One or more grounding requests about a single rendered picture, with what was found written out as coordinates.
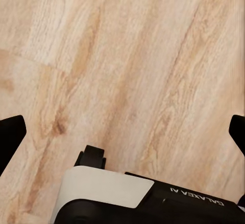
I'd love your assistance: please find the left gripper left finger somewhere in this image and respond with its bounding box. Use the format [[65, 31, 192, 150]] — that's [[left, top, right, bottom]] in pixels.
[[0, 114, 27, 176]]

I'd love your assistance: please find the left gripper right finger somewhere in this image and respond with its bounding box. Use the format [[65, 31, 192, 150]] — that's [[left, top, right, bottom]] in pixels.
[[229, 115, 245, 156]]

